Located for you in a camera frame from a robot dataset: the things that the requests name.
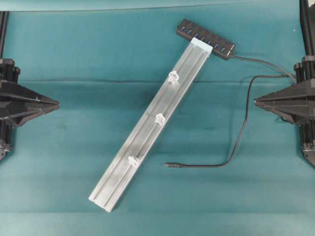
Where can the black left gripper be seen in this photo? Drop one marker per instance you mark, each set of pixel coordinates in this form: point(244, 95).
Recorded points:
point(18, 113)

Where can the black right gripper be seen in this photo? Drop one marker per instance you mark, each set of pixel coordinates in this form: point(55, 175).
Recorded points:
point(294, 103)

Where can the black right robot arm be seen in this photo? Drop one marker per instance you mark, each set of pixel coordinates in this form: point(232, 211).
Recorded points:
point(307, 130)

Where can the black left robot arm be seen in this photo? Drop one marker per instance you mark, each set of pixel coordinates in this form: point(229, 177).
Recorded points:
point(6, 129)

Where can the black multi-port USB hub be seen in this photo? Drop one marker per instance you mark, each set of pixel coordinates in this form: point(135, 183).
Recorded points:
point(222, 47)

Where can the aluminium extrusion rail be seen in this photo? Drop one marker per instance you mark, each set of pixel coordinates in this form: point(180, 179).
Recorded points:
point(136, 147)

